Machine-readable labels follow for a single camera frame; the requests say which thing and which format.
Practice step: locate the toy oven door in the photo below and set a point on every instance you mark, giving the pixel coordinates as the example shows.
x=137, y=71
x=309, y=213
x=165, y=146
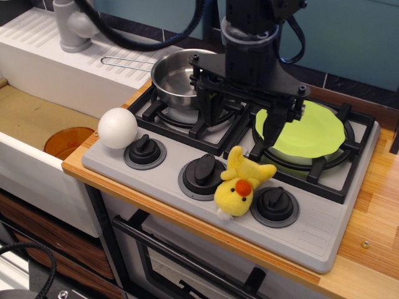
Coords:
x=226, y=263

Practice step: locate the black oven door handle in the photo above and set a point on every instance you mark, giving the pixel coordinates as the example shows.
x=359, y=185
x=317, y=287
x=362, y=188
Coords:
x=162, y=260

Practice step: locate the black right burner grate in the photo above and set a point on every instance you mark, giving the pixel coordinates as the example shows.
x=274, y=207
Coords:
x=329, y=176

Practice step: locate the light green plate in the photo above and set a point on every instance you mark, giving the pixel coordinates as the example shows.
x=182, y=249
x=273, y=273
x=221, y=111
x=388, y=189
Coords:
x=318, y=133

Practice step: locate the white egg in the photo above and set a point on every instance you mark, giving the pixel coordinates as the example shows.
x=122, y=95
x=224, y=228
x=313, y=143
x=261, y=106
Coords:
x=117, y=128

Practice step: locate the black middle stove knob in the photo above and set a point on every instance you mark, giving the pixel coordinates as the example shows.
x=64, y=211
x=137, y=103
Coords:
x=200, y=178

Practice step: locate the stainless steel pan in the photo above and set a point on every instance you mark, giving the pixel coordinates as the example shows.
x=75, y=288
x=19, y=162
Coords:
x=170, y=75

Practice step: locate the black right stove knob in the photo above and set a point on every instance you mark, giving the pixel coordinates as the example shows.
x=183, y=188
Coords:
x=274, y=207

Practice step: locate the grey toy stove top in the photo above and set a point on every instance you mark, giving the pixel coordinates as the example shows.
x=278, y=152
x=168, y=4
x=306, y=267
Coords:
x=301, y=213

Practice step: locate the black stove knob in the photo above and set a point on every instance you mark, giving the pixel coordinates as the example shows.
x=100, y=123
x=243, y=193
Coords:
x=200, y=178
x=145, y=153
x=274, y=207

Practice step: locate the black burner grate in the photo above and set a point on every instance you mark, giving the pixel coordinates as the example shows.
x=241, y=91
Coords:
x=329, y=176
x=187, y=126

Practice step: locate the white toy sink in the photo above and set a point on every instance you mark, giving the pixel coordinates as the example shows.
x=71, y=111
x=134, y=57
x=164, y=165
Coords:
x=45, y=90

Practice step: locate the wooden drawer front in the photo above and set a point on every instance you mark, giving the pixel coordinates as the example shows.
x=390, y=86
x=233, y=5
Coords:
x=80, y=257

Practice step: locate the yellow stuffed duck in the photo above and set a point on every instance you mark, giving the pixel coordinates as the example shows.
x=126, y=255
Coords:
x=241, y=178

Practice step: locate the grey toy faucet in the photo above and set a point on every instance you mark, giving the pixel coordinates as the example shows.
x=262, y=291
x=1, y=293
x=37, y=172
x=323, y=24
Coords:
x=75, y=28

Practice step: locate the black left burner grate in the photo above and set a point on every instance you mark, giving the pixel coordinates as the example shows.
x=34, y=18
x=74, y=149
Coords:
x=187, y=126

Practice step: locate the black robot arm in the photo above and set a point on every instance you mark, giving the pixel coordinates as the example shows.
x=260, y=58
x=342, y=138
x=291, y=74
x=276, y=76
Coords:
x=258, y=22

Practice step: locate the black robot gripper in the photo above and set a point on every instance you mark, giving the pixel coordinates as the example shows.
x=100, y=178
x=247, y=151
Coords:
x=252, y=74

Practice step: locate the black left stove knob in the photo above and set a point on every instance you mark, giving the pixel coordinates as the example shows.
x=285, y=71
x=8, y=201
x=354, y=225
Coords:
x=145, y=153

